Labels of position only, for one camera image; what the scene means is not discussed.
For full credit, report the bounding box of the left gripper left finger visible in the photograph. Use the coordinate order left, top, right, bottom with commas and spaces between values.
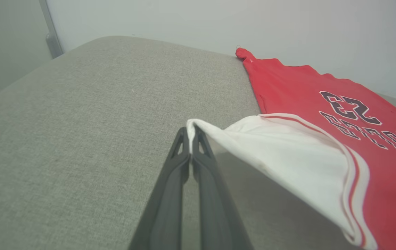
128, 126, 192, 250

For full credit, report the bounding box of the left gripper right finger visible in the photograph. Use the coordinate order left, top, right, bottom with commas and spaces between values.
192, 125, 255, 250

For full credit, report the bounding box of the red and white jersey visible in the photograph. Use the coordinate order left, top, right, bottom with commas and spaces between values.
186, 47, 396, 250

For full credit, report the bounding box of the grey metal post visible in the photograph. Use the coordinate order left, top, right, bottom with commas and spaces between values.
38, 0, 64, 59

